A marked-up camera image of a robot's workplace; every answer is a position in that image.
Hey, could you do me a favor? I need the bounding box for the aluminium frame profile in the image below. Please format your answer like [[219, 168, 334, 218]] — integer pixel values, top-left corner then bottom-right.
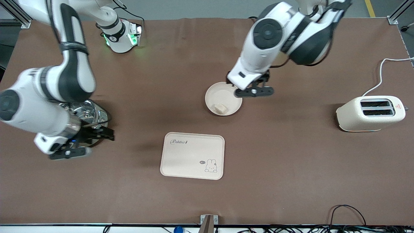
[[0, 0, 32, 29], [387, 0, 414, 25]]

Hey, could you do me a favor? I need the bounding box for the brown table mat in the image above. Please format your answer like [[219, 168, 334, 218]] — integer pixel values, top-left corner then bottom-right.
[[0, 17, 414, 226]]

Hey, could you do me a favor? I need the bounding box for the white toaster power cable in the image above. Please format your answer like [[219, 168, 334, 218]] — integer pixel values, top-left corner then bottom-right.
[[362, 57, 414, 97]]

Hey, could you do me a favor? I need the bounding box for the glass pot lid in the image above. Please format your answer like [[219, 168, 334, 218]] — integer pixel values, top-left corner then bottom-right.
[[63, 100, 98, 125]]

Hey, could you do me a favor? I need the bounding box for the black cable bundle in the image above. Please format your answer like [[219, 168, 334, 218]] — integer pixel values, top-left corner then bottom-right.
[[226, 225, 414, 233]]

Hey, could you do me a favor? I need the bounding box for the cream rabbit print tray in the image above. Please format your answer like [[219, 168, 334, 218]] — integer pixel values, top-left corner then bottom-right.
[[160, 132, 225, 180]]

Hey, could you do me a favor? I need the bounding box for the black looped cable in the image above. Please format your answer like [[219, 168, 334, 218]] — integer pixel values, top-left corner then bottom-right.
[[329, 205, 367, 227]]

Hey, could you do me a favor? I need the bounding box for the round cream plate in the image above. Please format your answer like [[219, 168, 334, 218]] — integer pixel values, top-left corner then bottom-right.
[[205, 82, 243, 117]]

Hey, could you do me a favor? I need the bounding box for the cream two-slot toaster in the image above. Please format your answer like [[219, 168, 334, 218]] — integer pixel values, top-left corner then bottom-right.
[[336, 95, 409, 132]]

